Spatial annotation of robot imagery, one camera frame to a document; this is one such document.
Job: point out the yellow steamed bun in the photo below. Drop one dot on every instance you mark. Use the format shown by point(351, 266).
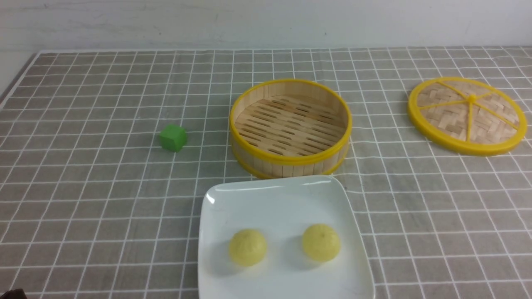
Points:
point(321, 243)
point(247, 247)

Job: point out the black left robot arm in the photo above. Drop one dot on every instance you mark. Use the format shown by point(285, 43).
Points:
point(14, 294)

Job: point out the white square plate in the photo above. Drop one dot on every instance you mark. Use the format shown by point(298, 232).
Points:
point(281, 209)

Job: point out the bamboo steamer basket yellow rim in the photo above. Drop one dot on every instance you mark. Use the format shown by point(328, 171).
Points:
point(288, 128)

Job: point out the green cube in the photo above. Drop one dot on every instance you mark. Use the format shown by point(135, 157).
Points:
point(173, 138)

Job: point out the grey checkered tablecloth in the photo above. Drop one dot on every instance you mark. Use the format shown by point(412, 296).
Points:
point(92, 206)

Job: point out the bamboo steamer lid yellow rim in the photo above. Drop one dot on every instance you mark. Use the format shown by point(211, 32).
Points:
point(466, 116)

